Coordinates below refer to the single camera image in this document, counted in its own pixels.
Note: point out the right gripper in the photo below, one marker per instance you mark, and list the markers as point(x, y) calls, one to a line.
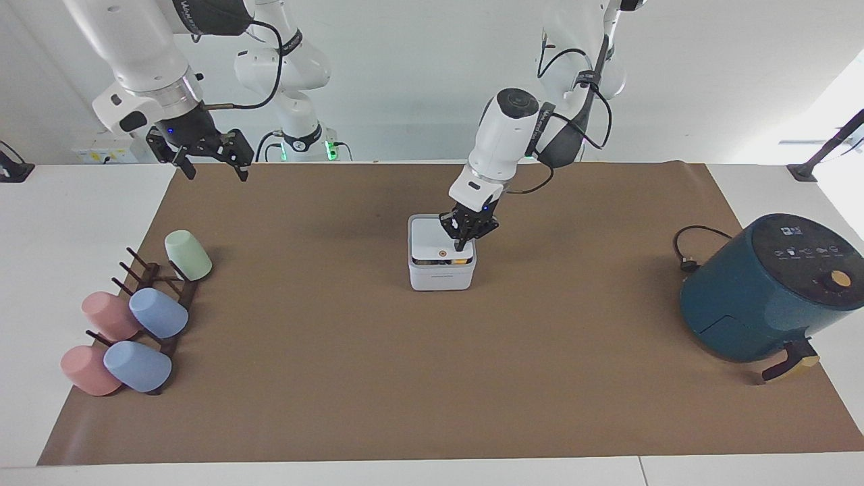
point(183, 128)

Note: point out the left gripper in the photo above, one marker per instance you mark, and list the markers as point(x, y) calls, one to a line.
point(474, 209)

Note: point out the white trash can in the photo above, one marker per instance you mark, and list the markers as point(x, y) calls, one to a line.
point(432, 266)

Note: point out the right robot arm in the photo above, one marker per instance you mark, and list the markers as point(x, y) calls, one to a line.
point(138, 50)

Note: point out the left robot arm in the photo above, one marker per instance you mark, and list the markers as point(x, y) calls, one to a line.
point(503, 138)

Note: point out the light green cup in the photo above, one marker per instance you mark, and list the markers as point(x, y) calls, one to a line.
point(187, 255)

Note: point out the white power strip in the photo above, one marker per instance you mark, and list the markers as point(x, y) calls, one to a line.
point(101, 154)

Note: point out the dark brown cup rack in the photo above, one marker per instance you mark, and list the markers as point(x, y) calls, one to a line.
point(177, 291)

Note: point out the blue cup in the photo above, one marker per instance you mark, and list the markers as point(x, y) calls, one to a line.
point(158, 313)
point(138, 366)

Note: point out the pink cup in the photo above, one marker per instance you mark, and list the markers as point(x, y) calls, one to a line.
point(88, 371)
point(108, 316)

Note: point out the black stand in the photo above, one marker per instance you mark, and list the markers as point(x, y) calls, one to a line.
point(827, 150)
point(15, 170)

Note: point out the teal air fryer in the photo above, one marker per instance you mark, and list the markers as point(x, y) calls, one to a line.
point(763, 297)

